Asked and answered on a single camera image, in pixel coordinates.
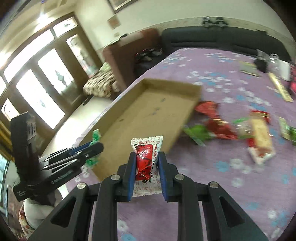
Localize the small green candy packet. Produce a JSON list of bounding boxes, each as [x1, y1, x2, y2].
[[85, 128, 102, 168]]

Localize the green foil snack left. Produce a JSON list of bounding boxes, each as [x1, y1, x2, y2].
[[183, 124, 217, 147]]

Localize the red foil snack lower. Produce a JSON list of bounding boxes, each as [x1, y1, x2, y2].
[[205, 118, 238, 140]]

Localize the red foil snack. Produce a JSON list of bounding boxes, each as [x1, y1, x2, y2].
[[205, 118, 238, 140], [195, 101, 220, 119]]

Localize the purple floral tablecloth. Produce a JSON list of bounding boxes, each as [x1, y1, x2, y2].
[[144, 48, 295, 240]]

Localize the white red flat snack packet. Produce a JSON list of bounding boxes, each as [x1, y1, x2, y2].
[[246, 138, 276, 165]]

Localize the patterned blanket daybed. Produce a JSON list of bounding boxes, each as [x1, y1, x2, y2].
[[83, 62, 120, 98]]

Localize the yellow cake bar packet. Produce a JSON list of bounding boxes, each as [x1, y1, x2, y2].
[[250, 117, 273, 154]]

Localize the red foil snack upper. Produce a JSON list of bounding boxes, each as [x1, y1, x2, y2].
[[195, 101, 220, 119]]

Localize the wooden glass door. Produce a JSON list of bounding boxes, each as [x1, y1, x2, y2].
[[1, 13, 102, 160]]

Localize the brown cardboard tray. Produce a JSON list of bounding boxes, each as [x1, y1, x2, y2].
[[81, 78, 202, 181]]

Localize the red long snack packet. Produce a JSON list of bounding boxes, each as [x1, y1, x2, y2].
[[250, 110, 270, 124]]

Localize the white green snack packet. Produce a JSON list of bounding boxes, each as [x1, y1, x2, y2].
[[278, 116, 290, 140]]

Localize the brown armchair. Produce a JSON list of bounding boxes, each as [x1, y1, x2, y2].
[[102, 28, 161, 91]]

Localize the dark green pea snack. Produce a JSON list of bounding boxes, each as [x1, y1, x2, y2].
[[288, 126, 296, 146]]

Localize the cream long tube packet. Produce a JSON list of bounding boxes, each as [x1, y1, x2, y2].
[[268, 72, 293, 102]]

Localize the olive flat booklet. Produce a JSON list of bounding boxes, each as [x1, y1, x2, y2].
[[239, 61, 260, 77]]

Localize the black small container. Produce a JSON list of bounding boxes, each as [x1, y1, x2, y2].
[[254, 49, 269, 73]]

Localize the clear plastic cup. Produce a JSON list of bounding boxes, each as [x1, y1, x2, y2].
[[268, 53, 280, 75]]

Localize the white kettle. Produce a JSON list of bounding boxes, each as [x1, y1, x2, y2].
[[279, 60, 290, 81]]

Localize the black leather sofa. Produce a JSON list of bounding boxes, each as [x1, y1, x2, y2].
[[161, 26, 292, 62]]

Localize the framed horse painting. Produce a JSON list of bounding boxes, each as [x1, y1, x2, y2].
[[107, 0, 138, 14]]

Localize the pink sleeved water bottle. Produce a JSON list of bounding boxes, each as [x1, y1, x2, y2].
[[287, 65, 296, 95]]

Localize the black grippers on sofa back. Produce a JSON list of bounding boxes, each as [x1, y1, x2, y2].
[[202, 16, 229, 28]]

